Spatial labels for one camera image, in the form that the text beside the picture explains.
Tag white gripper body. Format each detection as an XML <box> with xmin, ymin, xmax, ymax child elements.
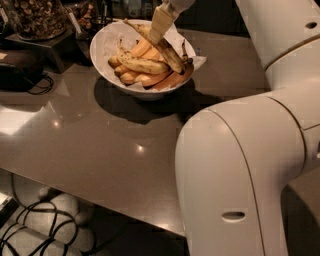
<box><xmin>161</xmin><ymin>0</ymin><xmax>195</xmax><ymax>14</ymax></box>

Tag yellow taped gripper finger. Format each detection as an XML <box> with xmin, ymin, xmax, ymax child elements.
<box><xmin>149</xmin><ymin>3</ymin><xmax>179</xmax><ymax>44</ymax></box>

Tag spotted yellow banana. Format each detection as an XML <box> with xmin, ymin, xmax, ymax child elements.
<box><xmin>123</xmin><ymin>19</ymin><xmax>185</xmax><ymax>74</ymax></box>

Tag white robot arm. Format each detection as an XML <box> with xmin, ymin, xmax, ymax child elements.
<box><xmin>175</xmin><ymin>0</ymin><xmax>320</xmax><ymax>256</ymax></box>

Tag spotted banana upper right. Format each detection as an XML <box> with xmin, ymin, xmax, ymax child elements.
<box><xmin>116</xmin><ymin>39</ymin><xmax>171</xmax><ymax>74</ymax></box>

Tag orange banana front right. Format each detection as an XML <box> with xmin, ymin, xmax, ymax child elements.
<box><xmin>153</xmin><ymin>43</ymin><xmax>194</xmax><ymax>91</ymax></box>

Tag yellow banana bunch left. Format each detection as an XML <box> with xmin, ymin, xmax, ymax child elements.
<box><xmin>108</xmin><ymin>45</ymin><xmax>172</xmax><ymax>87</ymax></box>

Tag white ceramic bowl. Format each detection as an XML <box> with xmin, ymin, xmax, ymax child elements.
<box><xmin>90</xmin><ymin>21</ymin><xmax>198</xmax><ymax>101</ymax></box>

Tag dark wooden stand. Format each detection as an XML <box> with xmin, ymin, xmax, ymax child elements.
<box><xmin>3</xmin><ymin>27</ymin><xmax>84</xmax><ymax>73</ymax></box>

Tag glass jar of nuts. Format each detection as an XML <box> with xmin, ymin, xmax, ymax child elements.
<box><xmin>3</xmin><ymin>0</ymin><xmax>66</xmax><ymax>41</ymax></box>

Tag black device with cable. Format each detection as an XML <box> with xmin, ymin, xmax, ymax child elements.
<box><xmin>0</xmin><ymin>50</ymin><xmax>54</xmax><ymax>95</ymax></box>

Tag black floor cables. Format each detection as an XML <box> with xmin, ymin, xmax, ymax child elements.
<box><xmin>0</xmin><ymin>172</ymin><xmax>98</xmax><ymax>256</ymax></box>

